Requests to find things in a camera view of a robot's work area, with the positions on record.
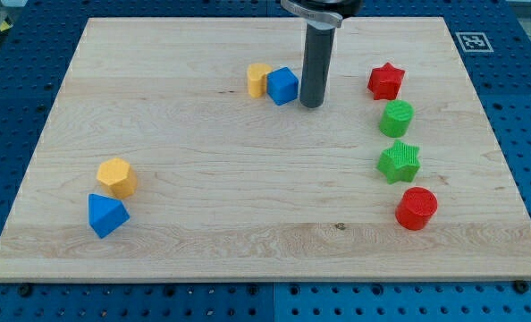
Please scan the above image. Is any blue cube block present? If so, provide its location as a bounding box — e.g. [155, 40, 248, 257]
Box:
[266, 67, 299, 106]

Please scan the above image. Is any yellow heart block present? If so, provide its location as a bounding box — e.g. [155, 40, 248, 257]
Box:
[246, 63, 273, 98]

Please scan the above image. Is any wooden board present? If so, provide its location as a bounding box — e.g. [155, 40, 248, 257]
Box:
[0, 17, 531, 284]

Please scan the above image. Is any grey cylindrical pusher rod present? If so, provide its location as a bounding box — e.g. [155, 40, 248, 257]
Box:
[299, 21, 335, 108]

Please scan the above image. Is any green star block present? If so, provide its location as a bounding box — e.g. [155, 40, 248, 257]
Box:
[376, 140, 420, 184]

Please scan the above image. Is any green cylinder block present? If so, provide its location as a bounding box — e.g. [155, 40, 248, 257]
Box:
[379, 100, 415, 138]

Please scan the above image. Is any red star block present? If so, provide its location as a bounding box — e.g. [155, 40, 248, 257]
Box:
[367, 62, 405, 100]

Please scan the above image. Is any yellow hexagon block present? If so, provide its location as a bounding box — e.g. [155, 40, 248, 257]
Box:
[97, 157, 138, 199]

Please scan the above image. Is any red cylinder block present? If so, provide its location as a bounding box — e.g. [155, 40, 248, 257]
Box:
[395, 187, 438, 231]

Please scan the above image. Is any blue triangle block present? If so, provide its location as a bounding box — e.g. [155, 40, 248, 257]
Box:
[88, 193, 131, 239]

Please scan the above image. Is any white fiducial marker tag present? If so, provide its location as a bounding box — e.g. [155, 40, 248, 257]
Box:
[456, 31, 493, 53]

